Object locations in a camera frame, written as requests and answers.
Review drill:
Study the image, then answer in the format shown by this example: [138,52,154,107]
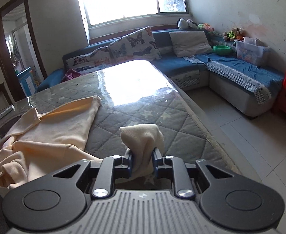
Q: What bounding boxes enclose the grey plain cushion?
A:
[169,31,213,58]

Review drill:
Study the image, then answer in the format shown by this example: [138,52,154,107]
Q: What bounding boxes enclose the blue corner sofa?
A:
[38,29,279,117]

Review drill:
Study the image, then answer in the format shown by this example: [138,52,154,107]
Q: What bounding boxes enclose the large butterfly print cushion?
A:
[109,27,162,64]

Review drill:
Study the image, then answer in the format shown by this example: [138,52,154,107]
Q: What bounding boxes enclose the white black plush toy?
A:
[177,18,198,30]

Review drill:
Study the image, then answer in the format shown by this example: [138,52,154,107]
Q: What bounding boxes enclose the blue sofa blanket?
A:
[195,53,283,104]

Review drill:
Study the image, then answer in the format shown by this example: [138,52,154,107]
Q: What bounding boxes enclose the clear plastic storage box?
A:
[235,37,271,66]

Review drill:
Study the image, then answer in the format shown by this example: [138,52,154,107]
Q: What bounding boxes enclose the brown green plush toys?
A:
[223,28,244,42]

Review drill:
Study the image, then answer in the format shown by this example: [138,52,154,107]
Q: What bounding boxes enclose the pink cloth on sofa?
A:
[61,69,81,82]

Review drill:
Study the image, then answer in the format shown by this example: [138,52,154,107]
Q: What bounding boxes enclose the grey remote control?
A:
[0,105,15,119]

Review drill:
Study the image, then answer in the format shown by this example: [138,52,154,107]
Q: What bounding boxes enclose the orange green plush toys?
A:
[197,23,214,32]

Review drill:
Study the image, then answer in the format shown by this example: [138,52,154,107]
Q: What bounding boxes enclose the window with frame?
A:
[75,0,194,28]

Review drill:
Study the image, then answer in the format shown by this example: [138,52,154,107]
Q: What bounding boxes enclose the green plastic bowl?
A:
[213,45,232,56]

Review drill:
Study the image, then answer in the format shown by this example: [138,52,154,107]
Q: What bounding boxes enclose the blue white cabinet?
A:
[17,67,37,97]

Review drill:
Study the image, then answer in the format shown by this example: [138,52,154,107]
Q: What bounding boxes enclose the small butterfly print cushion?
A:
[65,46,112,72]

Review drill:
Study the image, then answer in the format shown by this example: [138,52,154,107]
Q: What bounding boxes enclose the dark wooden door frame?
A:
[0,0,47,101]

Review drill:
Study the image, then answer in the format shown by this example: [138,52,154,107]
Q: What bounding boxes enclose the cream beige garment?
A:
[0,95,165,190]

